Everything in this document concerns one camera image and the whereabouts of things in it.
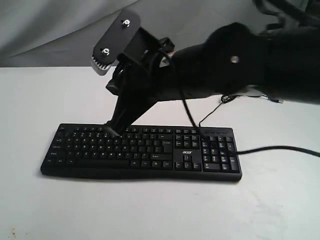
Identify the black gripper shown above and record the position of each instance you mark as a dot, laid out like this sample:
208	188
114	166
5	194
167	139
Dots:
138	88

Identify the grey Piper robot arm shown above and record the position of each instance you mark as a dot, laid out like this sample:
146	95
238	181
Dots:
233	61

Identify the black Acer keyboard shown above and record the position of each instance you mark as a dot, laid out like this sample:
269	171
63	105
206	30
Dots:
142	152

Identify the grey backdrop cloth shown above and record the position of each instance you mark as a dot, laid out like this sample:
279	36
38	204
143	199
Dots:
63	33

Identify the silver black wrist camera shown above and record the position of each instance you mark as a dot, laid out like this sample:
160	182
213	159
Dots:
124	41

